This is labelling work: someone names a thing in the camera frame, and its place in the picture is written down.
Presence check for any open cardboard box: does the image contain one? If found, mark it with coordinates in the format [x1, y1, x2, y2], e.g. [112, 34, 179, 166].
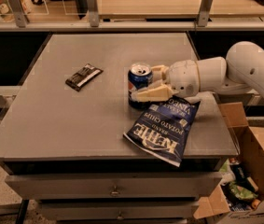
[194, 103, 264, 224]

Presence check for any green snack bag in box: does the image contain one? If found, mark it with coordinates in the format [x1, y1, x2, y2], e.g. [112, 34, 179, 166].
[228, 182, 257, 202]

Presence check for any left metal bracket post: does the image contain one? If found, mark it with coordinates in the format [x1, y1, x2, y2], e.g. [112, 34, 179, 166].
[8, 0, 28, 28]

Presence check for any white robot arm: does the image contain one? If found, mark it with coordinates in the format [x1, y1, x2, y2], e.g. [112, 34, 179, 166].
[131, 41, 264, 102]

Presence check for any right metal bracket post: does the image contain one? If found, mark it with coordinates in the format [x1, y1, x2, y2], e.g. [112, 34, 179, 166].
[196, 0, 214, 27]

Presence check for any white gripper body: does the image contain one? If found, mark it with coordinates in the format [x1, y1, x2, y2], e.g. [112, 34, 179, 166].
[167, 60, 200, 98]

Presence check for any lower grey drawer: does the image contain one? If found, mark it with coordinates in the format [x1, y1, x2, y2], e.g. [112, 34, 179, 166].
[39, 201, 199, 220]

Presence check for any dark snack bar wrapper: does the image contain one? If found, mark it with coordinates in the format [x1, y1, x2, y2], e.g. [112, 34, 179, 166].
[65, 63, 103, 91]

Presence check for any blue kettle chip bag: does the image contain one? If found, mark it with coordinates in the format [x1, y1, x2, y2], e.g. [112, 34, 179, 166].
[124, 96, 201, 167]

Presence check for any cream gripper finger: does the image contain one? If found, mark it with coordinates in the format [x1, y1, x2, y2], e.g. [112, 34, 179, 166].
[151, 64, 169, 81]
[131, 84, 177, 103]

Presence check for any upper grey drawer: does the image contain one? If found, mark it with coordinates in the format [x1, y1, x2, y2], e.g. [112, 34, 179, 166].
[6, 172, 221, 200]

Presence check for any middle metal bracket post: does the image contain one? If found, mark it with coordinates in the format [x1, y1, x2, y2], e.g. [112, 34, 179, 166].
[87, 0, 100, 27]

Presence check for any grey drawer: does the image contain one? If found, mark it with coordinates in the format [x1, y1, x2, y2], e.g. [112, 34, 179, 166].
[6, 172, 221, 200]
[39, 201, 199, 220]

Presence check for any metal bracket post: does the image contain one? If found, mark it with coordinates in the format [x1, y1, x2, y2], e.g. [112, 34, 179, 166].
[87, 0, 100, 27]
[8, 0, 28, 28]
[196, 0, 214, 27]

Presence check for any blue pepsi can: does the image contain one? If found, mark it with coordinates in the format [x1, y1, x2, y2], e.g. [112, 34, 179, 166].
[128, 62, 153, 109]

